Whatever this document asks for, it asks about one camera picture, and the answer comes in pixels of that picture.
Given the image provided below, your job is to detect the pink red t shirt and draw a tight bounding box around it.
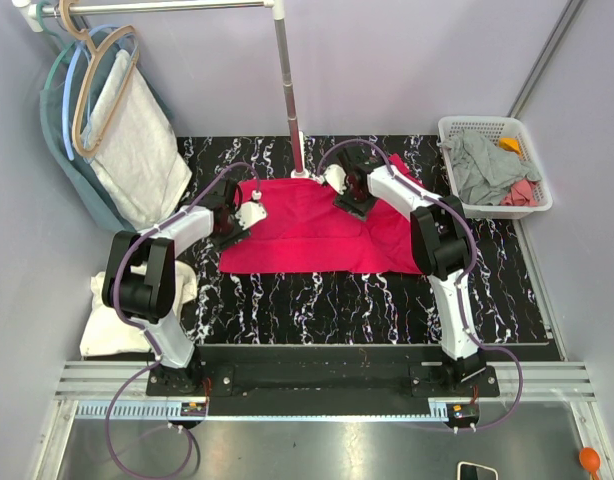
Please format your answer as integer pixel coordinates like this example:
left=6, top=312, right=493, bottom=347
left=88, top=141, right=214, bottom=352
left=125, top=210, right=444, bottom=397
left=219, top=178, right=421, bottom=275

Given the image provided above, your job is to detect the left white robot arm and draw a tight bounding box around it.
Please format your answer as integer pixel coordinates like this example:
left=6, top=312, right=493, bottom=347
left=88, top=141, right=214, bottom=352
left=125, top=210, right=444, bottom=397
left=102, top=180, right=267, bottom=369

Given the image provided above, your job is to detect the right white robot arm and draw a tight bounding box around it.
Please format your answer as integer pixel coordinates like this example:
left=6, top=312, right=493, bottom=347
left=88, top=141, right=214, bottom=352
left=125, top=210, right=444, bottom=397
left=324, top=139, right=486, bottom=390

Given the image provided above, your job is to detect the white towel on hanger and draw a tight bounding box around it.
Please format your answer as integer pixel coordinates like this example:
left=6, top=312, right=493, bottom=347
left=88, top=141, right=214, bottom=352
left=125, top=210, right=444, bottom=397
left=81, top=50, right=191, bottom=230

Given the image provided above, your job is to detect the grey t shirt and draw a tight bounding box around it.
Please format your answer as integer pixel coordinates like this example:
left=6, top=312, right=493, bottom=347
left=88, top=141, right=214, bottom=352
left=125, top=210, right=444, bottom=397
left=441, top=130, right=542, bottom=206

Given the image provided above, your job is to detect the white plastic laundry basket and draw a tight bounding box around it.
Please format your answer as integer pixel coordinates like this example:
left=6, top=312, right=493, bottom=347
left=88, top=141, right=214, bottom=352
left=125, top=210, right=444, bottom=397
left=438, top=116, right=553, bottom=220

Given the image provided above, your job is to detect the teal garment on hanger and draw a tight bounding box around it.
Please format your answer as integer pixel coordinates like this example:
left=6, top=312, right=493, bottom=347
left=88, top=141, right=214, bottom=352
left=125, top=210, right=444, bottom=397
left=39, top=49, right=178, bottom=254

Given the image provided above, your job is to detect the tan wooden hanger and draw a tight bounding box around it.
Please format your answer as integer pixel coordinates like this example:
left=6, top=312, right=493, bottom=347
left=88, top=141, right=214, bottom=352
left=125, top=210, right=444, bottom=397
left=58, top=0, right=140, bottom=160

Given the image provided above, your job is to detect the orange garment in basket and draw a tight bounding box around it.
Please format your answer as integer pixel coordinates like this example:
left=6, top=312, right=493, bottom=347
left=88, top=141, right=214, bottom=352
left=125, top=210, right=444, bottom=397
left=498, top=137, right=522, bottom=156

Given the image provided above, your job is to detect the salmon pink t shirt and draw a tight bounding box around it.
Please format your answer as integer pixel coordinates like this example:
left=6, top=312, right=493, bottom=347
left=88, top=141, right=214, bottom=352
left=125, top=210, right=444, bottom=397
left=500, top=179, right=538, bottom=208

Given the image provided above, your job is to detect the cream folded t shirt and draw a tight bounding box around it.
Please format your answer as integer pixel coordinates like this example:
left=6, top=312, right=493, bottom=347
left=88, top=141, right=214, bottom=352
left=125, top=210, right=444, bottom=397
left=79, top=261, right=198, bottom=357

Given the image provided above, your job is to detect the blue plastic hanger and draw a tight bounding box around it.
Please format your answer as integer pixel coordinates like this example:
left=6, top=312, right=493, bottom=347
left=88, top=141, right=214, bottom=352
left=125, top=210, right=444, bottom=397
left=61, top=24, right=139, bottom=161

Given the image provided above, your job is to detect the green plastic hanger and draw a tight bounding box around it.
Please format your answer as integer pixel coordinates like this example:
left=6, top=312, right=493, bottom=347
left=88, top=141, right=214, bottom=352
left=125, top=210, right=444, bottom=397
left=35, top=1, right=76, bottom=90

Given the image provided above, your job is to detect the metal clothes rack stand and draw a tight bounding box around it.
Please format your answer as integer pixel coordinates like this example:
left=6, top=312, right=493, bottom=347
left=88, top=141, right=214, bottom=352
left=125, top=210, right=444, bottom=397
left=11, top=1, right=310, bottom=178

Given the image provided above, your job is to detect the smartphone with white edge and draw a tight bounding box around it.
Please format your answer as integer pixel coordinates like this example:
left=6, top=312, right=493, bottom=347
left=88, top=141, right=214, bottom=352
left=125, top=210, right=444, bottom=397
left=457, top=462, right=499, bottom=480

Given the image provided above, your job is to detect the orange ball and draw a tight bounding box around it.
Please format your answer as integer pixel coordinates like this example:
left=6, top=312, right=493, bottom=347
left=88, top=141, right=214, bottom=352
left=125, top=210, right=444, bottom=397
left=578, top=447, right=601, bottom=480

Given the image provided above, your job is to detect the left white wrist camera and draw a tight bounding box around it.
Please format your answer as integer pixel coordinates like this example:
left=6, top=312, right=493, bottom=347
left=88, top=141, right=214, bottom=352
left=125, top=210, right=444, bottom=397
left=235, top=190, right=268, bottom=230

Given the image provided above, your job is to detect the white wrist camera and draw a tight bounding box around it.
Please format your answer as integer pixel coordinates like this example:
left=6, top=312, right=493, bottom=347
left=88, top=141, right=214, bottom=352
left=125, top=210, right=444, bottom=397
left=235, top=190, right=268, bottom=230
left=316, top=164, right=347, bottom=195

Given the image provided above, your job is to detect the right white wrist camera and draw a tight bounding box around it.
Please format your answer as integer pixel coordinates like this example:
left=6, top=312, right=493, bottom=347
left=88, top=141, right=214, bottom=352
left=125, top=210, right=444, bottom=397
left=316, top=164, right=347, bottom=195

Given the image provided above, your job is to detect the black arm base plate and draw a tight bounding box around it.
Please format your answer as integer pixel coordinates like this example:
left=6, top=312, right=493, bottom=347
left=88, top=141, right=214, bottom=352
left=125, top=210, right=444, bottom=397
left=146, top=345, right=500, bottom=419

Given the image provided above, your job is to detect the aluminium frame rail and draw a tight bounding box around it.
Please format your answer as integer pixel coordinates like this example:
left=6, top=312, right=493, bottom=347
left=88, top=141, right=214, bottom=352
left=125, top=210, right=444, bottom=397
left=34, top=358, right=614, bottom=479

